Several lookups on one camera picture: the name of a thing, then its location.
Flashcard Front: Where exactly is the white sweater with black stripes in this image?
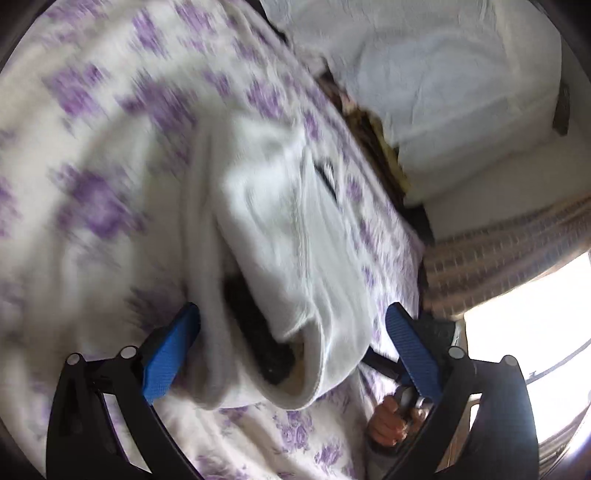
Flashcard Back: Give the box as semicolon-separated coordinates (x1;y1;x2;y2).
178;111;375;411

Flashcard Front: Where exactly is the person's right hand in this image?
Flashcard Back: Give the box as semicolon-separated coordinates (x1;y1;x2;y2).
368;396;428;448

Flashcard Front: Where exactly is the brown checkered woven fabric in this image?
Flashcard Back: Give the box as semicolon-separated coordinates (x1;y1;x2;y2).
422;196;591;320

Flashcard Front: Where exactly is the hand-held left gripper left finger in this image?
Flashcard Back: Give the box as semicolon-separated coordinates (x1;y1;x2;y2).
46;302;201;480

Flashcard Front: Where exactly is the white lace pillow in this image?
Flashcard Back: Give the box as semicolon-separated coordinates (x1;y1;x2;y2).
259;0;566;204

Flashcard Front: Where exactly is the pile of folded cloths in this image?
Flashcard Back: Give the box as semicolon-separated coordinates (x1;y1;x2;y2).
318;65;411;197

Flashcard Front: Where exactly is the purple floral bedsheet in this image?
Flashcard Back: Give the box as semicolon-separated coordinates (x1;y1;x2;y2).
0;0;426;480

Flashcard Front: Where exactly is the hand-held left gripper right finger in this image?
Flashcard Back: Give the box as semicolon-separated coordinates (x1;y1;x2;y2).
385;302;541;480

